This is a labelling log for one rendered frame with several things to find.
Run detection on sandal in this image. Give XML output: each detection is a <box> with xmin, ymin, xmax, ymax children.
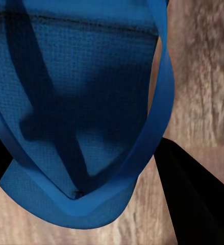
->
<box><xmin>0</xmin><ymin>0</ymin><xmax>175</xmax><ymax>230</ymax></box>

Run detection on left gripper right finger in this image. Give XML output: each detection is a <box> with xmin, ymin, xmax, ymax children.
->
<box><xmin>154</xmin><ymin>137</ymin><xmax>224</xmax><ymax>245</ymax></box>

